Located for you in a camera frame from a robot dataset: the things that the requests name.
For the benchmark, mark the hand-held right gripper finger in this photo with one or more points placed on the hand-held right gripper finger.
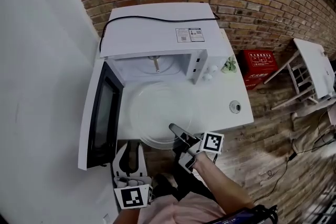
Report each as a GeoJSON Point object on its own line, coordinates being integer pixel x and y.
{"type": "Point", "coordinates": [178, 156]}
{"type": "Point", "coordinates": [181, 132]}

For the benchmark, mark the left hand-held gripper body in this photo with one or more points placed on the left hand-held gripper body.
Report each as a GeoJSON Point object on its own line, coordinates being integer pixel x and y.
{"type": "Point", "coordinates": [131, 196]}

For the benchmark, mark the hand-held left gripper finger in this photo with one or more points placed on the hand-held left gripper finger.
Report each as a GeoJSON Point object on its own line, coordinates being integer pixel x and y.
{"type": "Point", "coordinates": [116, 165]}
{"type": "Point", "coordinates": [143, 169]}

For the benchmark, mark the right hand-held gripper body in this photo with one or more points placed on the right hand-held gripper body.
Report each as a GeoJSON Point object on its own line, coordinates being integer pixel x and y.
{"type": "Point", "coordinates": [212, 142]}

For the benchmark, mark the round glass turntable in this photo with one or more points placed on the round glass turntable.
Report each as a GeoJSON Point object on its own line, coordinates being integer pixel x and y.
{"type": "Point", "coordinates": [157, 112]}

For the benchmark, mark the person's left forearm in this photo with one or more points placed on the person's left forearm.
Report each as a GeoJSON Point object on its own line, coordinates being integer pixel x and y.
{"type": "Point", "coordinates": [127, 216]}

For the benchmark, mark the person's right forearm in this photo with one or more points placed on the person's right forearm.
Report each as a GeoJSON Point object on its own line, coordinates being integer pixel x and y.
{"type": "Point", "coordinates": [223, 183]}

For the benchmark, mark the person's black trousers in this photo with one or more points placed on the person's black trousers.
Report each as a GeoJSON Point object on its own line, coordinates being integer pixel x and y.
{"type": "Point", "coordinates": [194, 186]}

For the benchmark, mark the person's pink shirt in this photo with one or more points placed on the person's pink shirt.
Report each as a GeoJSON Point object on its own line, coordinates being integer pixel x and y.
{"type": "Point", "coordinates": [178, 209]}

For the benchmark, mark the microwave door with dark window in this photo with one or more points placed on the microwave door with dark window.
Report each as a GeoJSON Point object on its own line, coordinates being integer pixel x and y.
{"type": "Point", "coordinates": [89, 123]}

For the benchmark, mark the white microwave knob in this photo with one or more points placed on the white microwave knob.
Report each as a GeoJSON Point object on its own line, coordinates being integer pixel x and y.
{"type": "Point", "coordinates": [213, 68]}
{"type": "Point", "coordinates": [207, 77]}

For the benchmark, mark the small potted green plant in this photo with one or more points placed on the small potted green plant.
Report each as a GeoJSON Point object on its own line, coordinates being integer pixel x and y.
{"type": "Point", "coordinates": [229, 65]}

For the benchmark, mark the dark screen device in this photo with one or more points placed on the dark screen device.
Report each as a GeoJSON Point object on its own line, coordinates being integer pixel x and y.
{"type": "Point", "coordinates": [236, 219]}

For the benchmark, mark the black power adapter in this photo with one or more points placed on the black power adapter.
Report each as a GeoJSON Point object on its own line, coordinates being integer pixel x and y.
{"type": "Point", "coordinates": [292, 157]}

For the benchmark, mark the red fire equipment box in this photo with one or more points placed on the red fire equipment box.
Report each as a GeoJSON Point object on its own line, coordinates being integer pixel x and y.
{"type": "Point", "coordinates": [258, 65]}

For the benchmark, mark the white warning label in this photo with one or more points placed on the white warning label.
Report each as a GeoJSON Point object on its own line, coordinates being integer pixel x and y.
{"type": "Point", "coordinates": [182, 35]}

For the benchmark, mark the blue bordered label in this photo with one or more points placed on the blue bordered label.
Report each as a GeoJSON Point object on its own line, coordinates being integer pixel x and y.
{"type": "Point", "coordinates": [197, 34]}

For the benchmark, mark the white microwave oven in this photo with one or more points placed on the white microwave oven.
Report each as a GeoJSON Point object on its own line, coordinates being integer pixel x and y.
{"type": "Point", "coordinates": [147, 36]}

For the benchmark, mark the white wooden chair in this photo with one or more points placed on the white wooden chair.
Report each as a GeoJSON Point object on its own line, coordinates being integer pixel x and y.
{"type": "Point", "coordinates": [302, 81]}

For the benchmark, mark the white folding table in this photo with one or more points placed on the white folding table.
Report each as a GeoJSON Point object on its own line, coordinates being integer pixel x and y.
{"type": "Point", "coordinates": [315, 65]}

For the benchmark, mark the white wall socket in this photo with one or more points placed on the white wall socket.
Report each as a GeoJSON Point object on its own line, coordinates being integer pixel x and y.
{"type": "Point", "coordinates": [106, 218]}

